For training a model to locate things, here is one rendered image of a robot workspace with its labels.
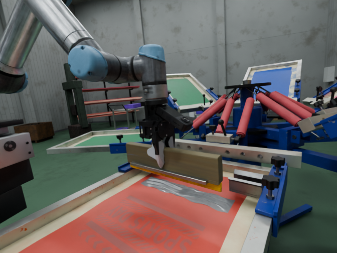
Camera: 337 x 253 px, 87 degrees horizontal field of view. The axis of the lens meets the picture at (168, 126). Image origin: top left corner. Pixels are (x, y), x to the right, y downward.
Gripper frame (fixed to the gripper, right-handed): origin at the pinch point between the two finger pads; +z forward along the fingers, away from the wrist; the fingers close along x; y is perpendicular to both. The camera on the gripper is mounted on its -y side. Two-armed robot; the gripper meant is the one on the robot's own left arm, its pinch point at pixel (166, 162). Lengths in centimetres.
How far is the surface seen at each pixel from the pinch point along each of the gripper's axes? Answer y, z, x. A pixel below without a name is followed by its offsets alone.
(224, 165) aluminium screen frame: -8.2, 10.8, -29.0
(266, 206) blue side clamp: -27.7, 8.7, -5.1
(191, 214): -9.7, 13.5, 2.3
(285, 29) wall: 39, -218, -808
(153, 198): 5.6, 13.6, 1.9
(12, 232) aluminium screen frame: 25.0, 11.0, 35.5
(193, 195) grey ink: -5.6, 13.1, -5.8
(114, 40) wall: 734, -297, -565
